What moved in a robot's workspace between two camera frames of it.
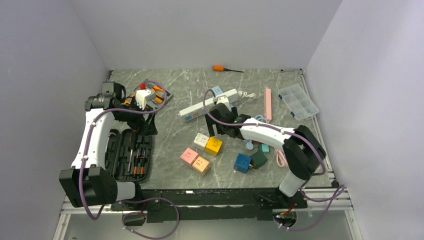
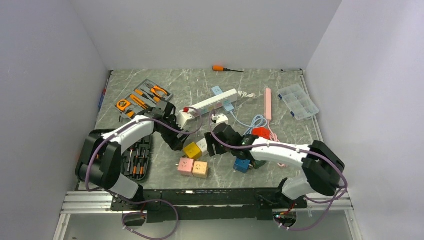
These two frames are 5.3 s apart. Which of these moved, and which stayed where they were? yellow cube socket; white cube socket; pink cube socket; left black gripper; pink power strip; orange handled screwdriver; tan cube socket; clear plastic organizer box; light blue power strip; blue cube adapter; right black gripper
Moved: tan cube socket; pink cube socket; white cube socket; yellow cube socket; left black gripper; right black gripper
Stayed: orange handled screwdriver; light blue power strip; blue cube adapter; pink power strip; clear plastic organizer box
